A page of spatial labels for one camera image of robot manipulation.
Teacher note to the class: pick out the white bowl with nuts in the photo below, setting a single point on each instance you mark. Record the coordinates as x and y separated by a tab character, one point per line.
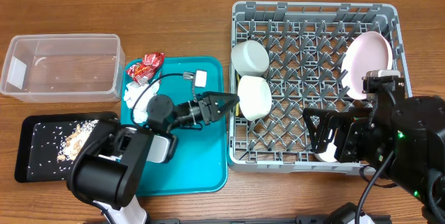
255	97

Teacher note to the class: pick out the teal serving tray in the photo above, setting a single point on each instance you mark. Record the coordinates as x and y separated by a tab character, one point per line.
199	164

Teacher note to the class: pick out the yellow plastic spoon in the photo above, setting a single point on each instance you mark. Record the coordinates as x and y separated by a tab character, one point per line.
238	107

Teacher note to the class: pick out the grey bowl with rice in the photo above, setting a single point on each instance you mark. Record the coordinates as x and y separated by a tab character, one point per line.
250	58

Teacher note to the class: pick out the pink round plate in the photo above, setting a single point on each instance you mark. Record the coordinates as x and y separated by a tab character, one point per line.
369	51

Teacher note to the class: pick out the red snack wrapper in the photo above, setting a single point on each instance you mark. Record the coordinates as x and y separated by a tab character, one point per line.
145	70

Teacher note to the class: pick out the spilled rice and nuts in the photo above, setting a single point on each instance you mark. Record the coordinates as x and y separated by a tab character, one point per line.
69	140

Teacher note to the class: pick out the clear plastic bin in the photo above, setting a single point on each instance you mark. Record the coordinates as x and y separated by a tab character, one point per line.
53	68

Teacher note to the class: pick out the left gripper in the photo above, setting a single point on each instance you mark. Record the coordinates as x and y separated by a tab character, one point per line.
214	95

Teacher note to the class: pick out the white cup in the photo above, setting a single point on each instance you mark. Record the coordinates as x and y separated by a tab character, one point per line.
328	155

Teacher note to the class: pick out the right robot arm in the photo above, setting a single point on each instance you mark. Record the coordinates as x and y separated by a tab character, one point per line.
401	137

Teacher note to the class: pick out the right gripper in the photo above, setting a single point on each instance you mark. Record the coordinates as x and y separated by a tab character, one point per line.
348	130

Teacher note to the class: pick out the grey dishwasher rack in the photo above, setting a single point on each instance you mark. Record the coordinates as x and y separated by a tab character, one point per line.
306	44

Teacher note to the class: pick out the black tray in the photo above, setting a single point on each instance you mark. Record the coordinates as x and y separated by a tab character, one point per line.
21	168

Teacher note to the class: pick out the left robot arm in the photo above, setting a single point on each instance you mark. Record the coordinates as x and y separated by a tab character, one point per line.
108	169

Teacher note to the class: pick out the white napkin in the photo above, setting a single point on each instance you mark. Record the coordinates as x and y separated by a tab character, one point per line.
136	99

